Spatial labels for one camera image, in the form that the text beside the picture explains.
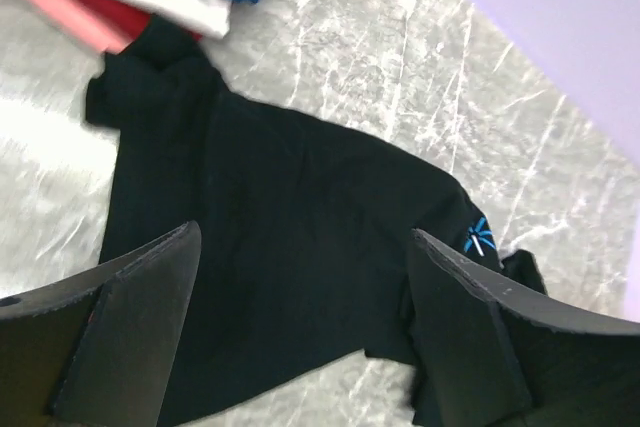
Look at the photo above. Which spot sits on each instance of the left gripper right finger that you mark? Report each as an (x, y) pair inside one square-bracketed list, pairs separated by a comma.
[(497, 353)]

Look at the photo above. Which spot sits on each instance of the pink folded t shirt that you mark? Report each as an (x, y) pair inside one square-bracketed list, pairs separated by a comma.
[(83, 24)]

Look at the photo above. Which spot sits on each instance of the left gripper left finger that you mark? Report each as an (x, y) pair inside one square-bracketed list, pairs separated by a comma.
[(97, 348)]

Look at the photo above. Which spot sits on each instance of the black t shirt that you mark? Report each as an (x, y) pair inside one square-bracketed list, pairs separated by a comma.
[(304, 223)]

